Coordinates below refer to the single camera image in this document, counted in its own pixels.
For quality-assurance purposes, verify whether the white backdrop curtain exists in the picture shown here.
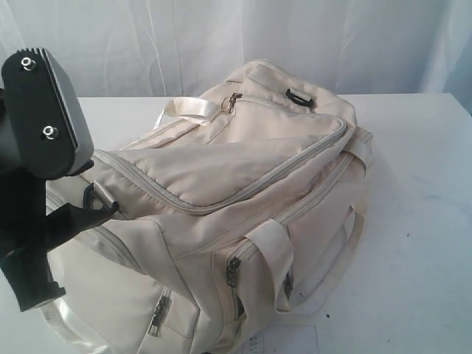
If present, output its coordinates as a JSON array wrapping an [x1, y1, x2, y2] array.
[[1, 1, 471, 105]]

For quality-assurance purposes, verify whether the cream fabric duffel bag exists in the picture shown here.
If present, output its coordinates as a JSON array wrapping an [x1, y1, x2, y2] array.
[[41, 60, 372, 353]]

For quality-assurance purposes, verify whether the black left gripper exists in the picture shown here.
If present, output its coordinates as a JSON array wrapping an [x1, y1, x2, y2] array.
[[0, 86, 121, 255]]

